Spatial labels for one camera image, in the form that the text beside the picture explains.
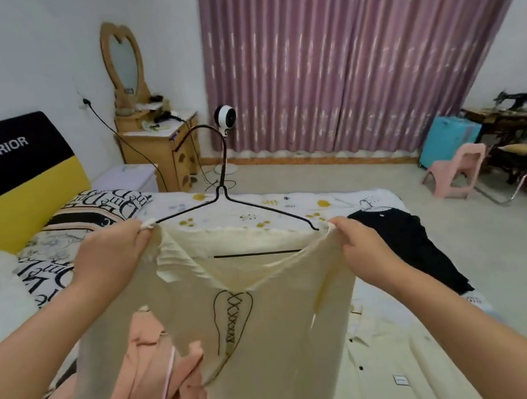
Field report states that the person's left hand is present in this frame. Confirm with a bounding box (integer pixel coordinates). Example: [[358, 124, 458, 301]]
[[64, 216, 162, 309]]

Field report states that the person's right hand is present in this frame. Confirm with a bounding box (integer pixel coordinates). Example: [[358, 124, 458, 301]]
[[328, 210, 415, 300]]

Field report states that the black t-shirt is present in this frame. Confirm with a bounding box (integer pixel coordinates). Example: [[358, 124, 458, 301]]
[[346, 200, 476, 305]]

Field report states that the black wire hanger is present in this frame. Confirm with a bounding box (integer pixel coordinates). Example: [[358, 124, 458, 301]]
[[145, 114, 323, 267], [358, 196, 393, 215]]

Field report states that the pale yellow polo shirt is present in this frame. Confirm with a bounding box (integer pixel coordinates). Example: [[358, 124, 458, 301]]
[[334, 297, 486, 399]]

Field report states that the peach blazer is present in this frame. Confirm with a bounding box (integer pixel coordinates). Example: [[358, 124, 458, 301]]
[[5, 303, 233, 399]]

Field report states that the cream lace-up knit sweater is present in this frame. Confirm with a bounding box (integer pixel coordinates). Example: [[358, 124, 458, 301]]
[[30, 207, 369, 399]]

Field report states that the person's right forearm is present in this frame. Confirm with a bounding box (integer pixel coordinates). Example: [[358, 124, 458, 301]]
[[384, 255, 527, 399]]

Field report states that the person's left forearm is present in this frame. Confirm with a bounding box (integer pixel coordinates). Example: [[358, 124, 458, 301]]
[[0, 276, 121, 399]]

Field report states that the black white printed pillow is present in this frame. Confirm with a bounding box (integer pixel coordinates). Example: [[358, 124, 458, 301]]
[[13, 225, 100, 314], [39, 183, 155, 240]]

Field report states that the white nightstand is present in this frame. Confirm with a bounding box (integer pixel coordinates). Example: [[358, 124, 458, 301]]
[[91, 160, 161, 200]]

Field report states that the yellow black bed headboard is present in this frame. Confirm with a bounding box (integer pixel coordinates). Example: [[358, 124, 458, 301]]
[[0, 107, 97, 256]]

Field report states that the wooden cabinet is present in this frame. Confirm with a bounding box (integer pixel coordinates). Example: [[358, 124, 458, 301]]
[[112, 99, 206, 198]]

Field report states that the pink plastic chair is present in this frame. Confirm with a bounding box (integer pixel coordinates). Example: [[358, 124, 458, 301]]
[[418, 140, 492, 203]]

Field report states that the teal box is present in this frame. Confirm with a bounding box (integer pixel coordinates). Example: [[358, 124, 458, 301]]
[[414, 112, 486, 171]]

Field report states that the black hair dryer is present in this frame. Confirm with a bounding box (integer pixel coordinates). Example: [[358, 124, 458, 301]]
[[152, 109, 187, 126]]

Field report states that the white standing fan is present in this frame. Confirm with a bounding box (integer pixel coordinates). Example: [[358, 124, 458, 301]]
[[208, 103, 245, 189]]

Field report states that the purple curtain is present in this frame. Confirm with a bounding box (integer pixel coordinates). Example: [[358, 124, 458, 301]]
[[197, 0, 527, 173]]

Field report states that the wooden framed mirror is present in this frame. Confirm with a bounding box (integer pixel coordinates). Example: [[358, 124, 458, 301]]
[[97, 18, 153, 116]]

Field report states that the black sewing machine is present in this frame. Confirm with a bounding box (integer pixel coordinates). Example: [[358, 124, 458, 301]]
[[492, 88, 527, 113]]

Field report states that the black power cable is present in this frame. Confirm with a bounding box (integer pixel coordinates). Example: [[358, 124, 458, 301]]
[[86, 88, 240, 204]]

